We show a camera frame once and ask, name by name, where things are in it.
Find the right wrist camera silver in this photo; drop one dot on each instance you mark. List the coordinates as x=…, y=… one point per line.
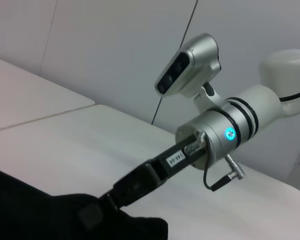
x=185, y=67

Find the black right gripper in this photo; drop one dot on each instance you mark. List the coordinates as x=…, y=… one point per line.
x=150, y=175

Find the black t-shirt white print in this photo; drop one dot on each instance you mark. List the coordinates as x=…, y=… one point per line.
x=52, y=212

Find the right robot arm silver white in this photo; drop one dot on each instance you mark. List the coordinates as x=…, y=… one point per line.
x=240, y=120

